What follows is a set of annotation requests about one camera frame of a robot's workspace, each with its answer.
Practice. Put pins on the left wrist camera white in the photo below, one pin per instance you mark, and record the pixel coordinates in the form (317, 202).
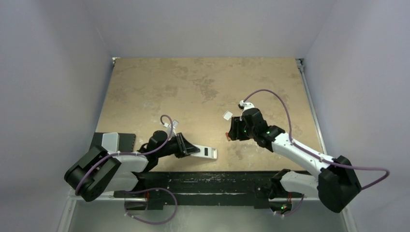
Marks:
(171, 128)

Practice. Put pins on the white plastic box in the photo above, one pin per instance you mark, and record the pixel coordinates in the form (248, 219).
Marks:
(110, 142)

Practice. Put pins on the white battery cover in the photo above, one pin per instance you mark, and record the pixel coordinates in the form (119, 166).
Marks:
(227, 115)

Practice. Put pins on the red white remote control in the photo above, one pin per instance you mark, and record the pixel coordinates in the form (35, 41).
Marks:
(205, 152)

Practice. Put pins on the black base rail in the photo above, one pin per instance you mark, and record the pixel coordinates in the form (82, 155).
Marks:
(245, 188)

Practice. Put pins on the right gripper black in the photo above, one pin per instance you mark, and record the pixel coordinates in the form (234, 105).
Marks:
(235, 128)

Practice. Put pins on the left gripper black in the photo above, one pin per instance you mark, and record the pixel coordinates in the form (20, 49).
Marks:
(183, 147)

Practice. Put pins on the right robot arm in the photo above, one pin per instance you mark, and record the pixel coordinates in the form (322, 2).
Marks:
(329, 179)

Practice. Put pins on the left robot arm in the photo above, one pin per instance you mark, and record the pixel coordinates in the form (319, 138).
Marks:
(98, 171)

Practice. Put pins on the red AAA battery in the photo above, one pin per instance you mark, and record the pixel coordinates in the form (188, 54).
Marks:
(227, 136)

